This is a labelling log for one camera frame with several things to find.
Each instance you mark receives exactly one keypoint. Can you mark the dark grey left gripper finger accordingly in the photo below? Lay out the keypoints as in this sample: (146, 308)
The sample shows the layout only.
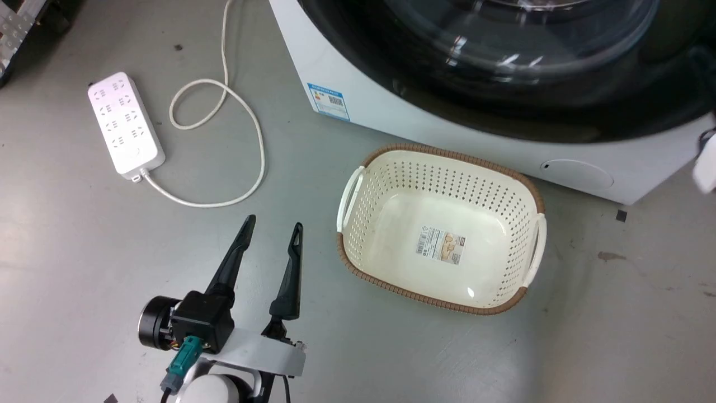
(232, 263)
(292, 280)

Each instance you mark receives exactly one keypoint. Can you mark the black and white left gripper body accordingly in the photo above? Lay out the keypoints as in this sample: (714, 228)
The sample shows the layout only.
(204, 322)

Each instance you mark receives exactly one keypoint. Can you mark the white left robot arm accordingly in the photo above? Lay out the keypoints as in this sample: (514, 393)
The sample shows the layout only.
(215, 390)

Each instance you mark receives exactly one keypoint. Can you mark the white washing machine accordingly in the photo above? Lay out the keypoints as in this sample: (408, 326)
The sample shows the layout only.
(403, 115)

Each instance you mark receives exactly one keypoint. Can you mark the black glass washing machine door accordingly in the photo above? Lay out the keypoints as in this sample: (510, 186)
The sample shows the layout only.
(503, 95)

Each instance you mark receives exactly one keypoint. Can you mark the printed product label sticker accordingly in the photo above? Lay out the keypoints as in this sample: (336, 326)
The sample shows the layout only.
(441, 245)

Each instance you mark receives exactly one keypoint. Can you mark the cream perforated plastic laundry basket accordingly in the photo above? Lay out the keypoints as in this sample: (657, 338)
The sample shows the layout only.
(442, 224)

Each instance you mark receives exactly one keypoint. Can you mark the white power strip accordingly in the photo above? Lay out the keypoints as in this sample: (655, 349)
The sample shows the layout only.
(125, 124)

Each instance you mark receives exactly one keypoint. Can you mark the blue and white energy label sticker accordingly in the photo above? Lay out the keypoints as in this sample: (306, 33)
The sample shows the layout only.
(329, 101)

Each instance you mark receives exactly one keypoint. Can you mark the small black tape square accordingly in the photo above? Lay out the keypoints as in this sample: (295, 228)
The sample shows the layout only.
(621, 215)

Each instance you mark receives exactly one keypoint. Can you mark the grey metal equipment frame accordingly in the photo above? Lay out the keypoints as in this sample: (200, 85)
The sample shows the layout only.
(14, 28)

